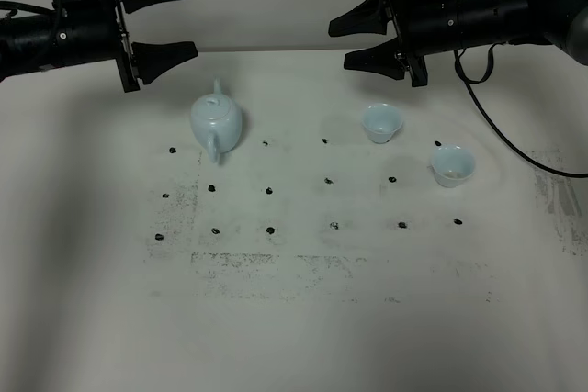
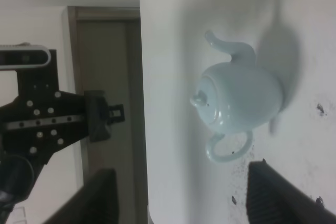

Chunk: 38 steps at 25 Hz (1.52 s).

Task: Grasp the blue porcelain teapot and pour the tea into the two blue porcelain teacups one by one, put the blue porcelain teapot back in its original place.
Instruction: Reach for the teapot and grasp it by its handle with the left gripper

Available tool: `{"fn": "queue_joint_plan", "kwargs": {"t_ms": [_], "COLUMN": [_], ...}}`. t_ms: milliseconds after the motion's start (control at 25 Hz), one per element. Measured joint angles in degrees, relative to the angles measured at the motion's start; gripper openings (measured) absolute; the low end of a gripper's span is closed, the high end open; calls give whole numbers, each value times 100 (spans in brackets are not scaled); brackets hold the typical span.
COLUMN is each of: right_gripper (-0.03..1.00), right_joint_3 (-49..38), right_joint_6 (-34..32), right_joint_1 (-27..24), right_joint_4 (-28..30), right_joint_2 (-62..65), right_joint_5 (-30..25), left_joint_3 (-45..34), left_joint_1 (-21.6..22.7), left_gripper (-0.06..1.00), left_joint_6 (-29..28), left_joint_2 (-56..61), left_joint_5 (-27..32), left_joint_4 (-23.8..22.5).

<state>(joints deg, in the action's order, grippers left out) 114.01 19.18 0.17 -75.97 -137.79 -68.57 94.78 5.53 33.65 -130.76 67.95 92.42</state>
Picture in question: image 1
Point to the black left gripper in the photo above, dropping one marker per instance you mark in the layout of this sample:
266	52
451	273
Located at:
151	60

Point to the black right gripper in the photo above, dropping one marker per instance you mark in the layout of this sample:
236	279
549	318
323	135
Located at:
423	27

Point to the pale blue porcelain teapot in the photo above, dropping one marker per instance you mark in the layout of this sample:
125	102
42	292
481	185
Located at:
216	121

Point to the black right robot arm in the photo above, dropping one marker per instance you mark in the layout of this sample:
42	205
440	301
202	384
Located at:
562	23

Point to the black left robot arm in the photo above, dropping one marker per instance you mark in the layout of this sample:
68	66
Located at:
74	32

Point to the pale blue teacup far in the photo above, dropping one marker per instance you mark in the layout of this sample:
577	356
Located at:
381	122

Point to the pale blue teacup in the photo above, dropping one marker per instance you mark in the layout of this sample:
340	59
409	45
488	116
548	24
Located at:
381	122
452	165

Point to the pale blue teacup near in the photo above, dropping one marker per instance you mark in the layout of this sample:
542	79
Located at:
452	165

